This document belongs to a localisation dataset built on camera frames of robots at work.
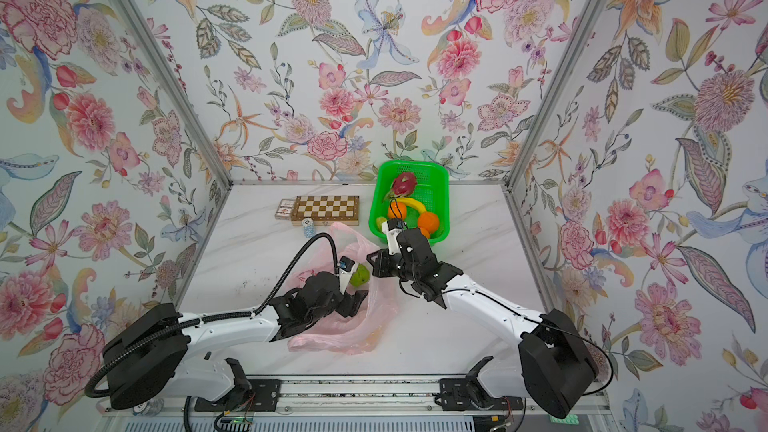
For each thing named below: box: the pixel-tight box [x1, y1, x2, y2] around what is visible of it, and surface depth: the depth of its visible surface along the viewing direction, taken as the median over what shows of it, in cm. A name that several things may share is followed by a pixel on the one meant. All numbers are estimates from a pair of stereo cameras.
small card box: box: [274, 198, 294, 220], surface depth 112 cm
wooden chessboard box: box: [291, 195, 360, 226], surface depth 112 cm
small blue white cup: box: [302, 218, 316, 239], surface depth 103 cm
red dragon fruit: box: [390, 172, 417, 197], surface depth 113 cm
